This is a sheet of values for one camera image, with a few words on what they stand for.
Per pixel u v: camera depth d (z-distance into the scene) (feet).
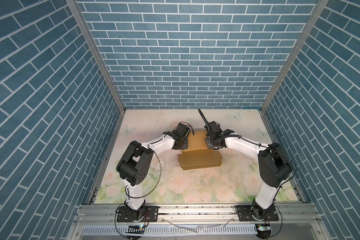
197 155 2.93
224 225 2.32
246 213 2.40
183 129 2.51
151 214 2.42
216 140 2.20
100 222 2.37
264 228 2.42
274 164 1.57
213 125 2.45
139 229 2.37
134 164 1.60
